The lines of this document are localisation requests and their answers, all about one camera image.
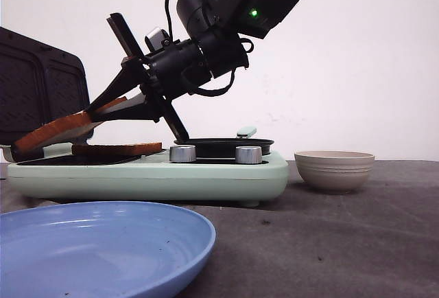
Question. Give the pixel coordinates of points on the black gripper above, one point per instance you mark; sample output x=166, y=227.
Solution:
x=179, y=67

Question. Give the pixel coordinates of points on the white bread slice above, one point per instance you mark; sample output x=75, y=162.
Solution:
x=123, y=150
x=72, y=126

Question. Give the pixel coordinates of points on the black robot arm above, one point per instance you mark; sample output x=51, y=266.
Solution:
x=249, y=19

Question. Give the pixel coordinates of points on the mint green breakfast maker base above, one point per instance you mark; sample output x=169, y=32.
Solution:
x=152, y=177

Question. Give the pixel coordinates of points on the left silver control knob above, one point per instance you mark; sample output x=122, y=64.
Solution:
x=182, y=154

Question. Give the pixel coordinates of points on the silver control knob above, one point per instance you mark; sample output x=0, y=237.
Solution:
x=182, y=154
x=248, y=155

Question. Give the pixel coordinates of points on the small black frying pan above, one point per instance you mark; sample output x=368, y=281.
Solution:
x=224, y=147

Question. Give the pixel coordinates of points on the right silver control knob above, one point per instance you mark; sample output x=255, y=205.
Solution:
x=248, y=155

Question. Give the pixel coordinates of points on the blue plate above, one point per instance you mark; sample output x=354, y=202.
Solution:
x=103, y=249

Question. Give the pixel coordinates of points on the beige ceramic bowl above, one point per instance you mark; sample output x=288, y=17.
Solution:
x=334, y=171

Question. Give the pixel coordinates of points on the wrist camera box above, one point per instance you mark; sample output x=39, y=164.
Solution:
x=154, y=39

